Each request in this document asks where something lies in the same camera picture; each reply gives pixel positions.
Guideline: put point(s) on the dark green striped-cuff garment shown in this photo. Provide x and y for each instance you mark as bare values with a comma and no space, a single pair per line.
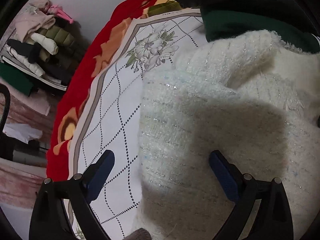
237,25

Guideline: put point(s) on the olive puffer jacket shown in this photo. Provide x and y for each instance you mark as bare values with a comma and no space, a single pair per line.
60,36

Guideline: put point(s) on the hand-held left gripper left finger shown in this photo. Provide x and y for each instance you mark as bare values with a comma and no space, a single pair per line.
101,172

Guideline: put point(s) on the pink plush toy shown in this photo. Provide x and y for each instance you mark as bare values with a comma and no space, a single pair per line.
61,13

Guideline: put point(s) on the green hanging garment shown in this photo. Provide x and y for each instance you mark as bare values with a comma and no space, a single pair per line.
15,77

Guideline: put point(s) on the white crumpled cloth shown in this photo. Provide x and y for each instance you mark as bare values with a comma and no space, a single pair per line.
20,132

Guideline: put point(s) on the pink hanging garment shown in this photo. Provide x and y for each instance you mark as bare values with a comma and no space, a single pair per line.
22,107

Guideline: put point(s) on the white floral printed mat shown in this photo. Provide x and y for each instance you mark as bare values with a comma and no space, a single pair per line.
115,100

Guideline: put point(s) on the white puffer jacket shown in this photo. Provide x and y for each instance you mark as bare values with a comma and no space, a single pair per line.
45,42

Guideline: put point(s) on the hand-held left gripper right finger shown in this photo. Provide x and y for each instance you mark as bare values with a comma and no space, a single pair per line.
223,175

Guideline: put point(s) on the pink fluffy robe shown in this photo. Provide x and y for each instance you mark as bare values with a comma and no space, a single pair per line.
30,22

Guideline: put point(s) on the brown knitted cloth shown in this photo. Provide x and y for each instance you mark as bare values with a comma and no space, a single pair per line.
140,234

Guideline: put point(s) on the red floral blanket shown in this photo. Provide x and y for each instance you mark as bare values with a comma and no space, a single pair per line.
82,60

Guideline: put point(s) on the black hanging garment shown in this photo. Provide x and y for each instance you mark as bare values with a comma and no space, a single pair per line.
22,48

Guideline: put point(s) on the black curved frame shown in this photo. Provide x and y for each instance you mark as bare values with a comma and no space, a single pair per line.
5,110

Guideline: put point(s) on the white fuzzy sweater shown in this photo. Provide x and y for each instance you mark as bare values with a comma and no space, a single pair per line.
200,105

